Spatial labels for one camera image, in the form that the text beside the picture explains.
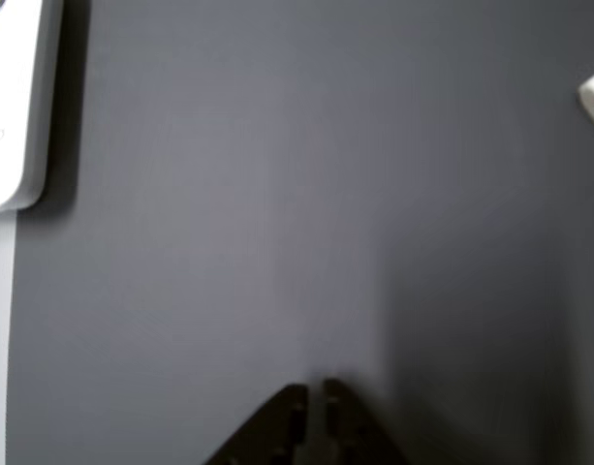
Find grey table mat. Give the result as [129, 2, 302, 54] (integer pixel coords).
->
[5, 0, 594, 465]

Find white square stand plate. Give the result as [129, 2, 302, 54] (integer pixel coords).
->
[0, 0, 65, 214]

